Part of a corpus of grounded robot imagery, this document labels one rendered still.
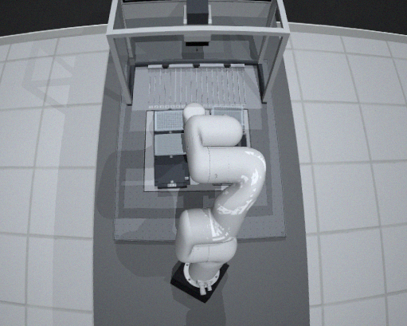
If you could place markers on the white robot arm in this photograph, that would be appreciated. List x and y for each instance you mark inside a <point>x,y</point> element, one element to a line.
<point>212,158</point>

